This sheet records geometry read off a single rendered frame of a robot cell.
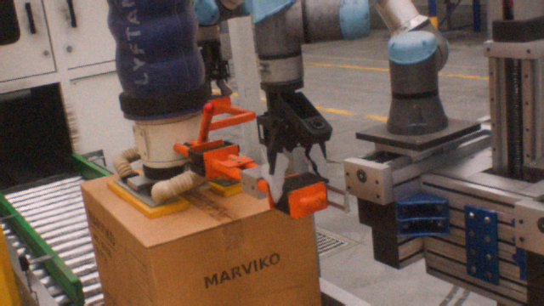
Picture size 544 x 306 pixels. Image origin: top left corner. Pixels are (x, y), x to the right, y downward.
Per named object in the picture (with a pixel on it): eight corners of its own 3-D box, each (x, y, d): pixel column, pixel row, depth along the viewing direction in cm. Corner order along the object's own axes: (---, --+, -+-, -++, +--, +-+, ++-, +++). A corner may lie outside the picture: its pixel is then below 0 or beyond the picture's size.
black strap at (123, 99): (109, 107, 174) (106, 92, 173) (191, 89, 185) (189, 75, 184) (138, 119, 155) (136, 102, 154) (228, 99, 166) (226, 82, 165)
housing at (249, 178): (240, 192, 135) (237, 171, 134) (269, 184, 138) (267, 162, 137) (257, 201, 129) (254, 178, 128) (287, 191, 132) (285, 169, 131)
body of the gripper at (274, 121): (293, 138, 127) (286, 75, 124) (319, 145, 120) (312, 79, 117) (257, 147, 124) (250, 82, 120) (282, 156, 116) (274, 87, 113)
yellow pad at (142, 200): (107, 188, 184) (103, 170, 182) (141, 178, 188) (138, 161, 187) (150, 221, 155) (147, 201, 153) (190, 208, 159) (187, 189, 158)
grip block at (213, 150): (189, 172, 153) (184, 147, 152) (227, 161, 158) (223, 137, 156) (205, 180, 146) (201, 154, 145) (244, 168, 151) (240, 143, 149)
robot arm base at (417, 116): (416, 116, 181) (413, 80, 178) (461, 123, 168) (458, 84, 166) (374, 130, 173) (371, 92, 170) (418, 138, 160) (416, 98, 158)
